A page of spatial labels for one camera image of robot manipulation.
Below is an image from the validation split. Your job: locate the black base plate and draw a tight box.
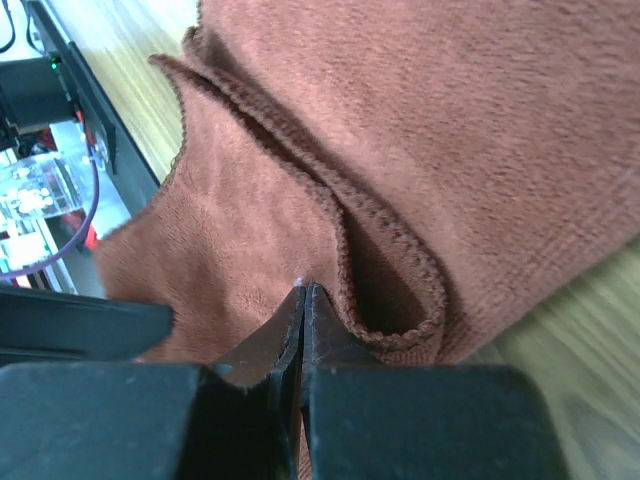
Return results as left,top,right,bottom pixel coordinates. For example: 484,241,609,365
24,1,159,215

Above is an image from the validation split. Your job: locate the brown towel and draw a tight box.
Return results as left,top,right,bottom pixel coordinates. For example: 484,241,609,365
96,1,639,364

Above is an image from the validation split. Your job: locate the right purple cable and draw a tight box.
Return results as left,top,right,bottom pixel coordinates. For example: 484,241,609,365
0,139,101,281

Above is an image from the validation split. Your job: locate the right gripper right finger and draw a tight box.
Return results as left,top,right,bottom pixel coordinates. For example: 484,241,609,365
302,284,569,479

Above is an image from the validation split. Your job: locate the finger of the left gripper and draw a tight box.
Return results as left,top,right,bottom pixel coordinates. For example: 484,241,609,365
1,286,173,365

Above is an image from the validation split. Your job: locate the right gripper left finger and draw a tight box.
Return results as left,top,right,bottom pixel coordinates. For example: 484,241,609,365
1,287,305,479

